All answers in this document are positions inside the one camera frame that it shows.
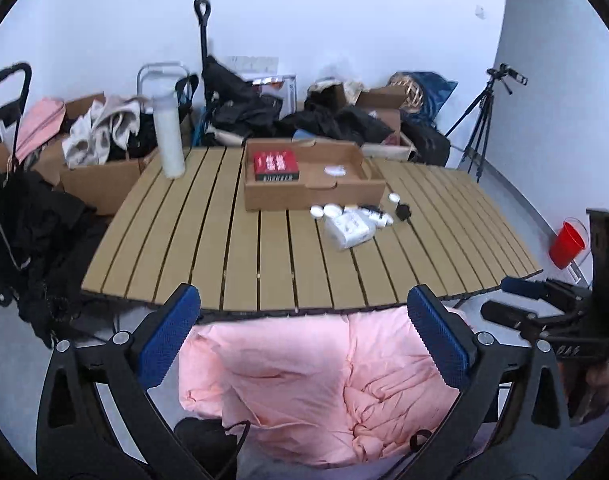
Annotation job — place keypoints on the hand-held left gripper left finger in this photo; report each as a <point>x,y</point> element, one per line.
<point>167,335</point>

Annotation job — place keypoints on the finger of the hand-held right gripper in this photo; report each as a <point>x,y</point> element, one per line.
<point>521,286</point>
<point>499,311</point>

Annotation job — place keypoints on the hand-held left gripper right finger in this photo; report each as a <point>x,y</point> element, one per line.
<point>439,340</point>

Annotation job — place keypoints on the person's right hand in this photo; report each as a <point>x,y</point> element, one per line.
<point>600,390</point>

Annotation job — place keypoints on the red plastic cup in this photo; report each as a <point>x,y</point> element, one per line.
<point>566,245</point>

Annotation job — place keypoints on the slatted wooden folding table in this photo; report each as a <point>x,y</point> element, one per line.
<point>209,240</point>

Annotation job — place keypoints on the pink quilt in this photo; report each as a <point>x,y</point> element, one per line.
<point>284,370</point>

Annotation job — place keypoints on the small white jars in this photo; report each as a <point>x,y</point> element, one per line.
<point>376,216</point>

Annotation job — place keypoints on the white tissue packet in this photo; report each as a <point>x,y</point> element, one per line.
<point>349,230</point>

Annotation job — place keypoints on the small white jar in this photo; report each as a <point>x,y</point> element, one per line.
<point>394,198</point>
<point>332,210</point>
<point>317,212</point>

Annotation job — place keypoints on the black clothing heap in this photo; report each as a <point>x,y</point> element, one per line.
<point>39,240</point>

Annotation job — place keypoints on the large cardboard box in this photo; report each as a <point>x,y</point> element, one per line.
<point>102,185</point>

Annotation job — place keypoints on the black tripod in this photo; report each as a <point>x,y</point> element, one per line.
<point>482,125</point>

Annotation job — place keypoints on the black suitcase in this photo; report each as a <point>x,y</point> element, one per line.
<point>429,145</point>

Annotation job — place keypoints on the tall white bottle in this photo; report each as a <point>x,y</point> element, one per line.
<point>168,140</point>

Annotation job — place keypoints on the pile of light clothes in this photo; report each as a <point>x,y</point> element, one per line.
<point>97,135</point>

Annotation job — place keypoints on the blue bag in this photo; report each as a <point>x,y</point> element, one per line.
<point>437,90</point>

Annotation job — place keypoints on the wicker basket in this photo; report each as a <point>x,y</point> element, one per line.
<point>409,92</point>

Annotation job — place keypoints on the brown cardboard box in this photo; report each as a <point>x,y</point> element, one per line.
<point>384,100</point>

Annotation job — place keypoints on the pile of black clothes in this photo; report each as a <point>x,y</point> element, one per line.
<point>254,110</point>

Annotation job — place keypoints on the pink cloth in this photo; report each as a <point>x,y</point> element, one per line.
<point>39,125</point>

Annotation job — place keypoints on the silver metal frame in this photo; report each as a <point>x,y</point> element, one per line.
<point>149,75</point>

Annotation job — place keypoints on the white wall switch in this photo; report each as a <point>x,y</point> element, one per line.
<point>480,11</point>

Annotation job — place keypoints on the black trolley frame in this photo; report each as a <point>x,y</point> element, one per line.
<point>23,90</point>

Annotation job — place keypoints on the white wall outlet panel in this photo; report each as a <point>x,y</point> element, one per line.
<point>254,63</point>

